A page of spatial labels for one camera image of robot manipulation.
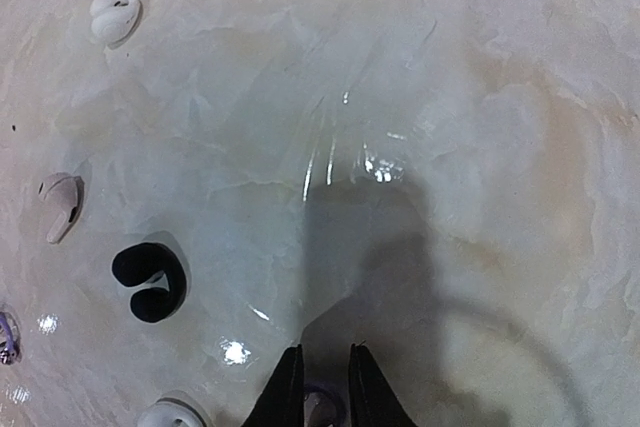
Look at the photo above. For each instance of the purple chrome earbud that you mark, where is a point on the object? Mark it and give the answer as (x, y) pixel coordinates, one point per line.
(323, 407)
(10, 339)

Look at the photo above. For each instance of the white stem earbud left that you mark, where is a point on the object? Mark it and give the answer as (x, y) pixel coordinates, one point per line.
(64, 193)

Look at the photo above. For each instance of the black clip earbud far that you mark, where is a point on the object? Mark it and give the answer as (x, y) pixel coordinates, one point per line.
(155, 267)

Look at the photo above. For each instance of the white clip earbud middle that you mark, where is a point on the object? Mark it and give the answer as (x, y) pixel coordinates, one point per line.
(170, 412)

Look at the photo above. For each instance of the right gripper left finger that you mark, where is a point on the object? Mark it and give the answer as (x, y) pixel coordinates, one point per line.
(281, 403)

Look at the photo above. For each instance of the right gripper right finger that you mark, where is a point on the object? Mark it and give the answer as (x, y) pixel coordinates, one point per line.
(373, 403)

